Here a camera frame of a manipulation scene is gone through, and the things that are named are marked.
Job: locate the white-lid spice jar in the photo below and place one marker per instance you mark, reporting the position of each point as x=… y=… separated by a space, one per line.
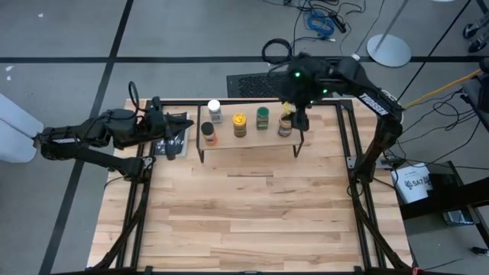
x=215 y=112

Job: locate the wooden shelf riser black legs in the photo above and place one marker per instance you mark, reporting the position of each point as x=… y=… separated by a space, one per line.
x=252 y=141

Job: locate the black perforated floor mat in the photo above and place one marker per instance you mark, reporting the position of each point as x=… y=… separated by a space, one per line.
x=252 y=86

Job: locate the black-lid orange spice jar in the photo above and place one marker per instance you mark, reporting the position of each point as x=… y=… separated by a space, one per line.
x=209 y=135

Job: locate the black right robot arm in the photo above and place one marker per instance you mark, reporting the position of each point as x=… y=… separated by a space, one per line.
x=376 y=105

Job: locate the white round stand base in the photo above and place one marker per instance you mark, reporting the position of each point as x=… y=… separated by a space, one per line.
x=387 y=51

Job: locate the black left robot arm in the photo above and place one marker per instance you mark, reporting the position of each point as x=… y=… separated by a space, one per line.
x=95 y=126

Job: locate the pale blue cushion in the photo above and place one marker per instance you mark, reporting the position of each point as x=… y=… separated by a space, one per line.
x=15 y=133

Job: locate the green-lid spice jar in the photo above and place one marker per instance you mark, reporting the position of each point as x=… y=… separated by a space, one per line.
x=262 y=119

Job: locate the tan-lid spice jar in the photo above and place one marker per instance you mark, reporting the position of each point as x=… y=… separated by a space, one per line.
x=284 y=128

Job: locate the black paperback book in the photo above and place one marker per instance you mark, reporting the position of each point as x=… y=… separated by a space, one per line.
x=179 y=145

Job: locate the white labelled box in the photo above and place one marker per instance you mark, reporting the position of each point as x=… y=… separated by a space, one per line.
x=412 y=187

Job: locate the black power strip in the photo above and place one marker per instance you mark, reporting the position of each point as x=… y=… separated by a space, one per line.
x=338 y=23

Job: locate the black metal table frame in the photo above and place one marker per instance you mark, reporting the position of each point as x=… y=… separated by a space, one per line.
x=345 y=130

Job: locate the red clamp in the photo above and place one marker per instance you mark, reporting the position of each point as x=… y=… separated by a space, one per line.
x=417 y=271

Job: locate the yellow-lid spice jar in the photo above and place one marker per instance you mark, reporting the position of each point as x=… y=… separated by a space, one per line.
x=239 y=126

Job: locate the small white adapter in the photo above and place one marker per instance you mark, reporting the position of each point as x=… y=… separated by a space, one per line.
x=355 y=57

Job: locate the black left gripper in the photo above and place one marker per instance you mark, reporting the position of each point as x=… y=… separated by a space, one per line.
x=162 y=124

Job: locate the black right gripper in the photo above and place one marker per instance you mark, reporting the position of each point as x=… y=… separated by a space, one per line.
x=300 y=122

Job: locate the black side cart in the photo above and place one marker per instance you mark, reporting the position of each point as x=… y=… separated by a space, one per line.
x=451 y=198

